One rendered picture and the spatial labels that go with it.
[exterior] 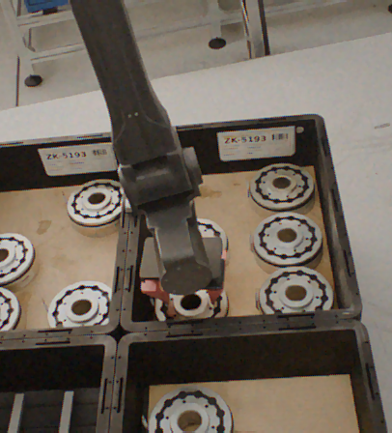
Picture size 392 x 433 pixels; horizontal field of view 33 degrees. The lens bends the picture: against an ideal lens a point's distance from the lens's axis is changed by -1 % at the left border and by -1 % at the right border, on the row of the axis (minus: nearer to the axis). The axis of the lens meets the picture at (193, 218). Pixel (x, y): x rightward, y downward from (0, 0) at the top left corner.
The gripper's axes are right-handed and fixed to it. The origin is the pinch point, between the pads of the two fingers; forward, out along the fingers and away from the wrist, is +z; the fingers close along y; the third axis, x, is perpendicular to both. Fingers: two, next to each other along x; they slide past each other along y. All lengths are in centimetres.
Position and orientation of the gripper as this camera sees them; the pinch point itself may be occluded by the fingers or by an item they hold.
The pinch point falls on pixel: (189, 297)
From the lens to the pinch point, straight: 92.9
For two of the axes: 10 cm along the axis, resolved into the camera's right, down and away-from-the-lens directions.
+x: 0.9, -7.6, 6.5
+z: 1.2, 6.5, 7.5
